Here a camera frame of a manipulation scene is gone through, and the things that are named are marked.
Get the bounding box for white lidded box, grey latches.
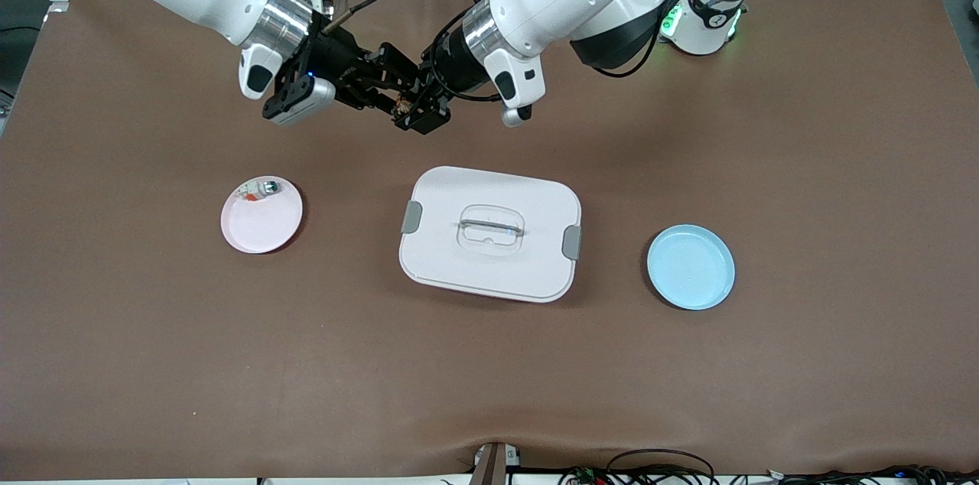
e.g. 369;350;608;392
398;165;583;304

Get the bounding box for pink round plate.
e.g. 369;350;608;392
220;176;304;255

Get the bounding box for brown table mat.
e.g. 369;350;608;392
0;0;979;482

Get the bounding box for blue round plate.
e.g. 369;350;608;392
647;223;736;311

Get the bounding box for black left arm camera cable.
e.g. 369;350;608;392
421;0;781;102

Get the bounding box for white switch with green button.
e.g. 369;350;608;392
239;179;282;203

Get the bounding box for camera mount post with bracket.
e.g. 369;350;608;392
468;441;522;485

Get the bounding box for coloured wire bundle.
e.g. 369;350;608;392
558;466;613;485

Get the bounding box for black arched cable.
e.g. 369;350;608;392
607;448;717;485

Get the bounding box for black cable bundle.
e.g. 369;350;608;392
765;464;979;485

